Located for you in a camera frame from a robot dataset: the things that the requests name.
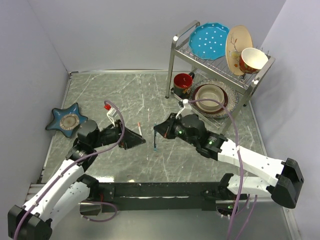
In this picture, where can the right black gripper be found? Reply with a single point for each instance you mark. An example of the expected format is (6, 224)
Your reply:
(165, 128)

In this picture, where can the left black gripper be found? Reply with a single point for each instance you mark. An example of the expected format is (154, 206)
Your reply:
(132, 139)

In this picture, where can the white orange-tipped marker pen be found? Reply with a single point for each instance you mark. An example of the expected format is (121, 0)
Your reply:
(140, 131)

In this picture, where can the blue marker pen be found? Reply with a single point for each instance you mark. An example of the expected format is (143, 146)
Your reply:
(154, 137)

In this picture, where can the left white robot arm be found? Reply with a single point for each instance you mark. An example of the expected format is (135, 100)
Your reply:
(70, 185)

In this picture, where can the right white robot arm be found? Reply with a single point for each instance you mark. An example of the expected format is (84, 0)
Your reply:
(282, 180)

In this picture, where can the red black mug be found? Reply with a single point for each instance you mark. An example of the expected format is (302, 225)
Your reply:
(182, 82)

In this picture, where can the beige bowl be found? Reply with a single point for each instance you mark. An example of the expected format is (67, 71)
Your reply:
(209, 91)

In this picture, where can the blue star-shaped dish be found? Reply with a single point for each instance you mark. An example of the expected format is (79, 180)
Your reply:
(66, 120)

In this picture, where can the steel dish rack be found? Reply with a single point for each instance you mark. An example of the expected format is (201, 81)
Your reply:
(244, 85)

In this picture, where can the blue polka-dot plate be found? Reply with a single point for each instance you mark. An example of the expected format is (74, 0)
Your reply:
(208, 41)

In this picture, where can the red white bowl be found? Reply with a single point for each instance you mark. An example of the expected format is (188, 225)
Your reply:
(252, 60)

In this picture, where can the cream floral plate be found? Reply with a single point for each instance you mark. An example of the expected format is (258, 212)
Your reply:
(238, 39)

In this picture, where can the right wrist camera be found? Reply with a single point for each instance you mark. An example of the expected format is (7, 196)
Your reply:
(185, 109)

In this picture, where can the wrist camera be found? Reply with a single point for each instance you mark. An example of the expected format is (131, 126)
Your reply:
(185, 109)
(111, 113)

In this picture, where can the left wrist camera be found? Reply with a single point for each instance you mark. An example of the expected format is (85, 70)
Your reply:
(111, 113)

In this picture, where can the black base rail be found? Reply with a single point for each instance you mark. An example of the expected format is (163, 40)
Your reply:
(134, 196)

